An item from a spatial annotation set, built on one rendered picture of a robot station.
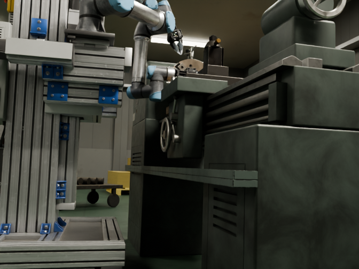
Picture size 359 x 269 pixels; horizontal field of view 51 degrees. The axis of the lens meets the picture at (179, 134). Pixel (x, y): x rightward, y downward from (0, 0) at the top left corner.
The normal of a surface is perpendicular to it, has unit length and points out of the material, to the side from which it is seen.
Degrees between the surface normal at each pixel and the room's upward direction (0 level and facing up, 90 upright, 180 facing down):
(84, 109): 90
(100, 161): 90
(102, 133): 90
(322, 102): 90
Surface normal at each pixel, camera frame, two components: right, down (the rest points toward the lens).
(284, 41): -0.96, -0.05
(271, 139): 0.26, -0.07
